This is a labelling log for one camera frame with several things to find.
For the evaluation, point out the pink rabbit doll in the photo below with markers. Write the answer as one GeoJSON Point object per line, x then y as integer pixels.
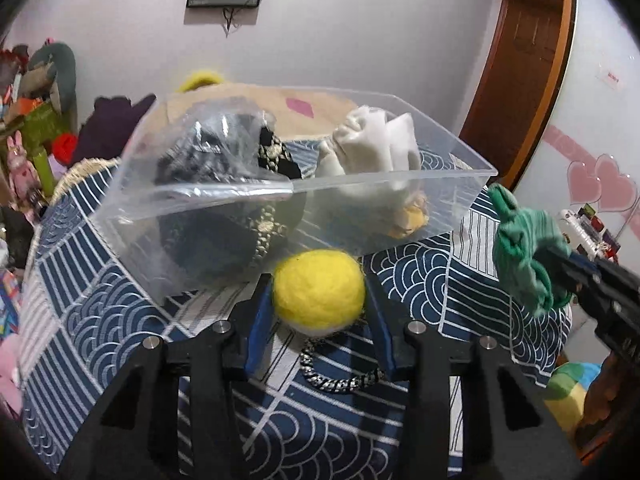
{"type": "Point", "coordinates": [23, 176]}

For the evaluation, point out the floral fabric piece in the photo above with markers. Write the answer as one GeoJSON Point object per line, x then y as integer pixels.
{"type": "Point", "coordinates": [411, 218]}

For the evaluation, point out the white drawstring pouch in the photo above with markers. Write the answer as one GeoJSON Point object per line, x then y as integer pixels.
{"type": "Point", "coordinates": [368, 141]}

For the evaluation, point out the bagged grey knit cloth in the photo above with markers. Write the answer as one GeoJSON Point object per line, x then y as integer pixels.
{"type": "Point", "coordinates": [231, 141]}

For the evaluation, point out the pink plush toy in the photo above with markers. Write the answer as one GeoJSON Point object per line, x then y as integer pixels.
{"type": "Point", "coordinates": [11, 397]}

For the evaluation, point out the red object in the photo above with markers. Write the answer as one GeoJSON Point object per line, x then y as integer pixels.
{"type": "Point", "coordinates": [63, 147]}

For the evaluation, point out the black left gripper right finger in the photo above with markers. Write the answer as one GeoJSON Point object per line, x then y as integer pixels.
{"type": "Point", "coordinates": [507, 431]}

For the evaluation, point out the brown wooden door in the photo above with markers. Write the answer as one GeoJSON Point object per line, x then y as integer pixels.
{"type": "Point", "coordinates": [519, 84]}

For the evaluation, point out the blue white patterned tablecloth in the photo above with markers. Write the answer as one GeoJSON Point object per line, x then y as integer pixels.
{"type": "Point", "coordinates": [82, 315]}

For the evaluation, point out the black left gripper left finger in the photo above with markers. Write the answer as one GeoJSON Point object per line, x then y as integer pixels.
{"type": "Point", "coordinates": [132, 430]}

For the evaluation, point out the yellow fuzzy hoop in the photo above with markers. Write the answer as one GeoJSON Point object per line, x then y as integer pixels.
{"type": "Point", "coordinates": [200, 79]}

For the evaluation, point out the green knit cloth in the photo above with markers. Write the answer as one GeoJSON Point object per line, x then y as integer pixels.
{"type": "Point", "coordinates": [520, 234]}

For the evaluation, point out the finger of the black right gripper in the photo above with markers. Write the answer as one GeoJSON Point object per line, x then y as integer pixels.
{"type": "Point", "coordinates": [572, 271]}

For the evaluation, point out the green bottle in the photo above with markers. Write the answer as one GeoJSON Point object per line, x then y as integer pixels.
{"type": "Point", "coordinates": [40, 160]}

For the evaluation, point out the grey green neck pillow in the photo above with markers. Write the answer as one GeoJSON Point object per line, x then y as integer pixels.
{"type": "Point", "coordinates": [52, 71]}

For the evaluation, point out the yellow felt ball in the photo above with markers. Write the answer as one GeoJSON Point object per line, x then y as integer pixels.
{"type": "Point", "coordinates": [319, 292]}

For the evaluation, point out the orange gloved right hand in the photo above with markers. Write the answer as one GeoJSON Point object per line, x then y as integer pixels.
{"type": "Point", "coordinates": [608, 403]}

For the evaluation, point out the green cardboard box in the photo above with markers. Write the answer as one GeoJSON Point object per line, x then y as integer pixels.
{"type": "Point", "coordinates": [41, 125]}

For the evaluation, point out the white sliding wardrobe door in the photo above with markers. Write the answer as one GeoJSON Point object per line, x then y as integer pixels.
{"type": "Point", "coordinates": [589, 152]}

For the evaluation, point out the clear plastic storage box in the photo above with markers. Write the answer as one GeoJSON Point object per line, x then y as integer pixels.
{"type": "Point", "coordinates": [451, 176]}

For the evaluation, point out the dark purple garment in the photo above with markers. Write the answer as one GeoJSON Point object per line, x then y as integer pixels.
{"type": "Point", "coordinates": [107, 130]}

